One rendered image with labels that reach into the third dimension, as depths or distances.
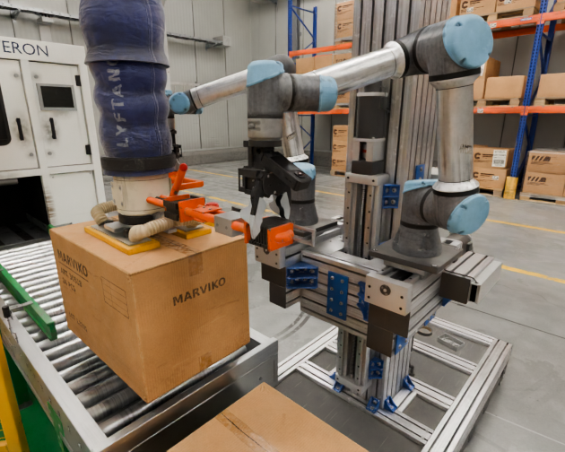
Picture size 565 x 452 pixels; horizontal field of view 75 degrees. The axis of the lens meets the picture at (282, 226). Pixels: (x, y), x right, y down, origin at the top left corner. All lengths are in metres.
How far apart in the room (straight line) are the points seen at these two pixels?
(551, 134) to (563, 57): 1.37
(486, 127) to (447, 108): 8.30
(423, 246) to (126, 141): 0.94
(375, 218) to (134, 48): 0.94
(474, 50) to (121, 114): 0.92
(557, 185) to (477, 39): 6.83
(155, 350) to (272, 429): 0.43
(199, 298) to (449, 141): 0.82
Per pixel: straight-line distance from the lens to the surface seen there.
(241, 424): 1.30
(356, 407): 1.86
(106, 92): 1.22
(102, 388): 1.54
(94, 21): 1.22
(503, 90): 7.94
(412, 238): 1.20
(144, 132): 1.19
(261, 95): 0.78
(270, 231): 0.77
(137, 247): 1.15
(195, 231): 1.24
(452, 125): 1.04
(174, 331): 1.15
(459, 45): 0.99
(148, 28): 1.22
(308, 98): 0.81
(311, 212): 1.47
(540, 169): 7.78
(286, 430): 1.27
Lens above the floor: 1.46
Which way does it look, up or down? 17 degrees down
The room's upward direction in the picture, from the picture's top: straight up
